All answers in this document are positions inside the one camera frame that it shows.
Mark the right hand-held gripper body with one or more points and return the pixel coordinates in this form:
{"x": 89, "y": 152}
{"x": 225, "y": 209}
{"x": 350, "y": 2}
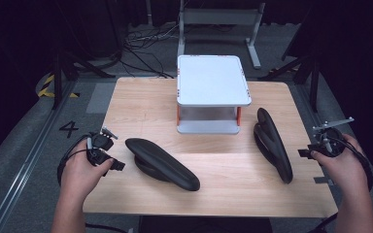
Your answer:
{"x": 330, "y": 142}

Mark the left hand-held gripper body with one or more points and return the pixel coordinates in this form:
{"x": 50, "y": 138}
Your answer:
{"x": 98, "y": 144}

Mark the black slipper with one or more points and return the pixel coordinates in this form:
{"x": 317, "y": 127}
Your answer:
{"x": 273, "y": 145}
{"x": 165, "y": 165}

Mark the white two-tier shoe rack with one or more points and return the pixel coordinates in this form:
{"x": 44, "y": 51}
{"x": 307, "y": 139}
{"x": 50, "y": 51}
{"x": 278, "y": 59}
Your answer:
{"x": 212, "y": 81}

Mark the person's left hand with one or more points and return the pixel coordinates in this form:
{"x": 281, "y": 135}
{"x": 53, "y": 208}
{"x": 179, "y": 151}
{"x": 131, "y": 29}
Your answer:
{"x": 77, "y": 171}

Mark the person's right hand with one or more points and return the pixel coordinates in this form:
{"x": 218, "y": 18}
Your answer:
{"x": 346, "y": 174}

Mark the grey tape piece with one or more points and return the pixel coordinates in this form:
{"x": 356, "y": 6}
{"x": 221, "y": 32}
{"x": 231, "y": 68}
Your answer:
{"x": 323, "y": 180}

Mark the black tripod stand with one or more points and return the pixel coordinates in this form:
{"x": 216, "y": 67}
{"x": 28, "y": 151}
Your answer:
{"x": 57, "y": 81}
{"x": 314, "y": 81}

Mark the grey metal stand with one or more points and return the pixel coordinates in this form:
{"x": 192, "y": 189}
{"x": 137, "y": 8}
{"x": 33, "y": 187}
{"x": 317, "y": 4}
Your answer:
{"x": 218, "y": 16}

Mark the metal floor rail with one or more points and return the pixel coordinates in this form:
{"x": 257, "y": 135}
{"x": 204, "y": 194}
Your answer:
{"x": 22, "y": 171}

